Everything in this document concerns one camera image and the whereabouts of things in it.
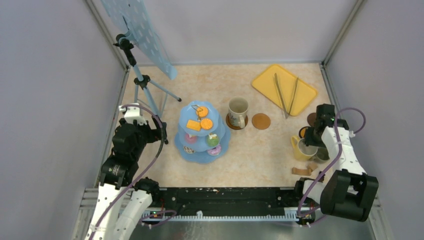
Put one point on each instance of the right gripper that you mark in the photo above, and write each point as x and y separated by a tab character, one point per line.
308	139

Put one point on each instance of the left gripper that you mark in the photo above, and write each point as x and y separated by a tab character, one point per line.
160	132

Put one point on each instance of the white sprinkled donut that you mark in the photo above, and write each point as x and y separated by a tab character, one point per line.
188	150

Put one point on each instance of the square orange biscuit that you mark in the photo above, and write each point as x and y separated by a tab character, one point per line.
193	125

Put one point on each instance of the yellow ceramic mug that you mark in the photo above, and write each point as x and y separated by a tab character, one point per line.
301	151

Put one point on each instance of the orange round biscuit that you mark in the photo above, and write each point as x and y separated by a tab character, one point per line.
206	124
202	111

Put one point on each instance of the green cupcake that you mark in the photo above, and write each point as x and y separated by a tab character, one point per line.
212	140

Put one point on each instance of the pink frosted donut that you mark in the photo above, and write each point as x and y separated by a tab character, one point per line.
215	151

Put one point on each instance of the light brown round coaster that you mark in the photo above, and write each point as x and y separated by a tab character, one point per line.
261	121

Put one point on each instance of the dark brown round coaster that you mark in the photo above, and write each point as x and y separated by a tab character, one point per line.
230	120

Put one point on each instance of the beige ceramic mug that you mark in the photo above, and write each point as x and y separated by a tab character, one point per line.
238	107

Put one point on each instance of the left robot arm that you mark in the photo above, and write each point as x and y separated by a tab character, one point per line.
124	196

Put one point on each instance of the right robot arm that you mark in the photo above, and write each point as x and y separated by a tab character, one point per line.
343	189

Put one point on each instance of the dark brown coaster right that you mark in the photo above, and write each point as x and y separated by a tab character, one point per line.
311	119

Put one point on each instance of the orange smiley coaster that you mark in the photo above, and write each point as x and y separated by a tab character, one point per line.
302	132

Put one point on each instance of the blue three-tier cake stand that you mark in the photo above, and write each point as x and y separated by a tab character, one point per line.
220	128

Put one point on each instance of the small wooden block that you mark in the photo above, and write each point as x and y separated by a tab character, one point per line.
311	167

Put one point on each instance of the blue tripod stand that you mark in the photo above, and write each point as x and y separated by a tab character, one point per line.
142	81

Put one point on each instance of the yellow serving tray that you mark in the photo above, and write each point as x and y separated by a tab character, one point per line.
285	89

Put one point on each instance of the blue perforated board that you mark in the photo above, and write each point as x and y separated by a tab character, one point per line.
131	18

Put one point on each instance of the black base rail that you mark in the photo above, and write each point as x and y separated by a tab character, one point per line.
227	201

